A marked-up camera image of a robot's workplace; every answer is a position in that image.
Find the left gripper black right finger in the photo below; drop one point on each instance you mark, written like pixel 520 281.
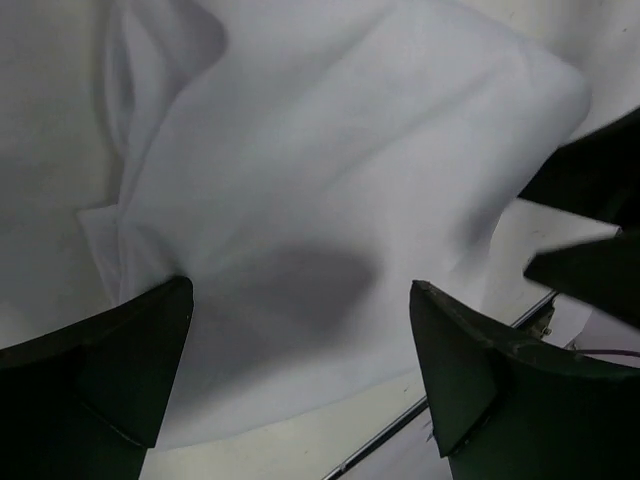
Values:
pixel 505 405

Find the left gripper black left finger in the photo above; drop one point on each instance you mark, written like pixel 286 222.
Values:
pixel 87 401

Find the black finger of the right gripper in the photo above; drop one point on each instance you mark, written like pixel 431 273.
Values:
pixel 603 273
pixel 596 176

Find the white t-shirt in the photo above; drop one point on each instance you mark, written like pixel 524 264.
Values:
pixel 302 162

